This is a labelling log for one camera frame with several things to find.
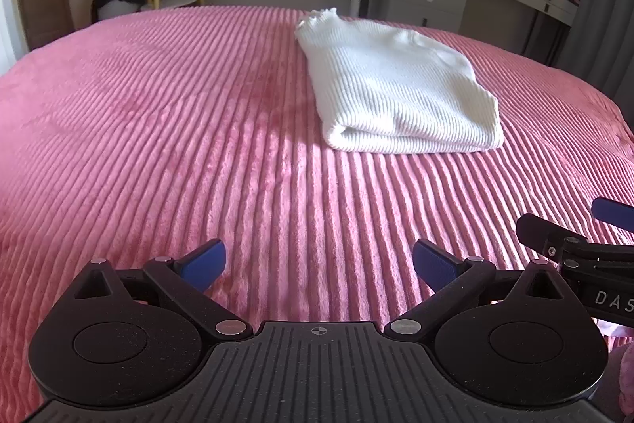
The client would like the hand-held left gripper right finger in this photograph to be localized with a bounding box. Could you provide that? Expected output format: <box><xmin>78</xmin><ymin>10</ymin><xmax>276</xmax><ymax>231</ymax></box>
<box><xmin>389</xmin><ymin>239</ymin><xmax>565</xmax><ymax>339</ymax></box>

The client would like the white cloth bundle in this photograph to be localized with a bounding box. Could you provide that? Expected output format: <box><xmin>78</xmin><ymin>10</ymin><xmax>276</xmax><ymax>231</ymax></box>
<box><xmin>98</xmin><ymin>0</ymin><xmax>139</xmax><ymax>21</ymax></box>

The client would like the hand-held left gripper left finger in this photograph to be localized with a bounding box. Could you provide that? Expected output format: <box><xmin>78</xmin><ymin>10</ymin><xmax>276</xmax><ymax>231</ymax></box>
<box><xmin>74</xmin><ymin>239</ymin><xmax>251</xmax><ymax>339</ymax></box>

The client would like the grey bedside cabinet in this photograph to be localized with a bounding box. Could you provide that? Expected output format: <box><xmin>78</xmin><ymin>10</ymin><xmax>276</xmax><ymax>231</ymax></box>
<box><xmin>381</xmin><ymin>0</ymin><xmax>469</xmax><ymax>34</ymax></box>

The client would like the pink ribbed blanket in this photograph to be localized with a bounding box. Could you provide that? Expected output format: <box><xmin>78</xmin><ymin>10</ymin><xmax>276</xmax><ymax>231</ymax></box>
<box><xmin>0</xmin><ymin>4</ymin><xmax>634</xmax><ymax>409</ymax></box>

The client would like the white knit sweater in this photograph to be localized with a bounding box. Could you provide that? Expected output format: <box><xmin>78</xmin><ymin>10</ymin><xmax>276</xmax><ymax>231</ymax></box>
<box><xmin>294</xmin><ymin>7</ymin><xmax>505</xmax><ymax>155</ymax></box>

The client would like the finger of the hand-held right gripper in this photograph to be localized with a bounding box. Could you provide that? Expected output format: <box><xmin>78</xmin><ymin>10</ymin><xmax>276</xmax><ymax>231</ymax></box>
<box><xmin>516</xmin><ymin>214</ymin><xmax>591</xmax><ymax>263</ymax></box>
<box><xmin>592</xmin><ymin>197</ymin><xmax>634</xmax><ymax>234</ymax></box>

